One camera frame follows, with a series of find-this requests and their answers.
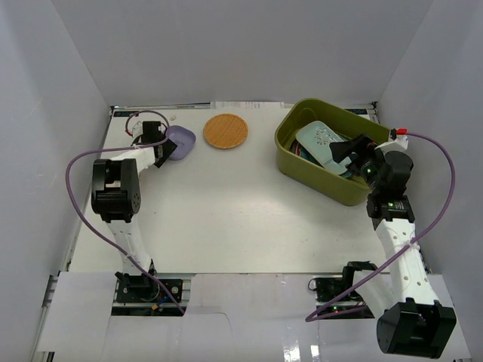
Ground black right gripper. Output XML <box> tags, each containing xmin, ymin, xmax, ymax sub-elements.
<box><xmin>330</xmin><ymin>134</ymin><xmax>386</xmax><ymax>194</ymax></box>

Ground purple square dish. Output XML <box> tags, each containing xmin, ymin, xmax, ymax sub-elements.
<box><xmin>166</xmin><ymin>125</ymin><xmax>196</xmax><ymax>161</ymax></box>

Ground mint green divided tray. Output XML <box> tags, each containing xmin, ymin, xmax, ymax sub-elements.
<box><xmin>295</xmin><ymin>121</ymin><xmax>350</xmax><ymax>174</ymax></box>

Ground teal scalloped plate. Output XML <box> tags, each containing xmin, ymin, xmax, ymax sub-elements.
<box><xmin>311</xmin><ymin>156</ymin><xmax>353</xmax><ymax>179</ymax></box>

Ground red and teal plate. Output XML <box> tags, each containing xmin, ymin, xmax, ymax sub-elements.
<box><xmin>295</xmin><ymin>144</ymin><xmax>313</xmax><ymax>162</ymax></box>

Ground dark striped rim plate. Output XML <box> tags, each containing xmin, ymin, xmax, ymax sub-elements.
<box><xmin>290</xmin><ymin>140</ymin><xmax>302</xmax><ymax>155</ymax></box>

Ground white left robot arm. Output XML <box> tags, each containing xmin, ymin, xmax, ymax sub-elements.
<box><xmin>91</xmin><ymin>121</ymin><xmax>177</xmax><ymax>276</ymax></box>

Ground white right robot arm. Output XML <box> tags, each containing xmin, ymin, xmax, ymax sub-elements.
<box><xmin>330</xmin><ymin>130</ymin><xmax>457</xmax><ymax>359</ymax></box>

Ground olive green plastic bin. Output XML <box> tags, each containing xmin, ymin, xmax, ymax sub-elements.
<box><xmin>275</xmin><ymin>98</ymin><xmax>389</xmax><ymax>206</ymax></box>

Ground orange woven round plate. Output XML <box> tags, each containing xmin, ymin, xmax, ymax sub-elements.
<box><xmin>203</xmin><ymin>113</ymin><xmax>249</xmax><ymax>150</ymax></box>

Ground white papers at back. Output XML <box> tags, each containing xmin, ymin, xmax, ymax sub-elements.
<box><xmin>210</xmin><ymin>101</ymin><xmax>294</xmax><ymax>109</ymax></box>

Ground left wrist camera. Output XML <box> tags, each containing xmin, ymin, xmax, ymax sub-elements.
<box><xmin>131</xmin><ymin>121</ymin><xmax>168</xmax><ymax>146</ymax></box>

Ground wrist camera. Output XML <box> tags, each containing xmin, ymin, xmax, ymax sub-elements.
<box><xmin>376</xmin><ymin>128</ymin><xmax>408</xmax><ymax>153</ymax></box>
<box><xmin>131</xmin><ymin>121</ymin><xmax>168</xmax><ymax>146</ymax></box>

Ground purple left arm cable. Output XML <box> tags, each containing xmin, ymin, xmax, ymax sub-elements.
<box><xmin>66</xmin><ymin>110</ymin><xmax>186</xmax><ymax>314</ymax></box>

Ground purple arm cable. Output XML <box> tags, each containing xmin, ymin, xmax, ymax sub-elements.
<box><xmin>304</xmin><ymin>130</ymin><xmax>457</xmax><ymax>324</ymax></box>
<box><xmin>66</xmin><ymin>110</ymin><xmax>186</xmax><ymax>314</ymax></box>

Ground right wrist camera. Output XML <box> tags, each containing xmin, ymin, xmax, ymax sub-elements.
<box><xmin>376</xmin><ymin>128</ymin><xmax>408</xmax><ymax>153</ymax></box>

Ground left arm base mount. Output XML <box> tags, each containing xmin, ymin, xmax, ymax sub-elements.
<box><xmin>111</xmin><ymin>271</ymin><xmax>194</xmax><ymax>317</ymax></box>

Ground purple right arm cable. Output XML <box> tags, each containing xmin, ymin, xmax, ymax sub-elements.
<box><xmin>304</xmin><ymin>130</ymin><xmax>457</xmax><ymax>324</ymax></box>

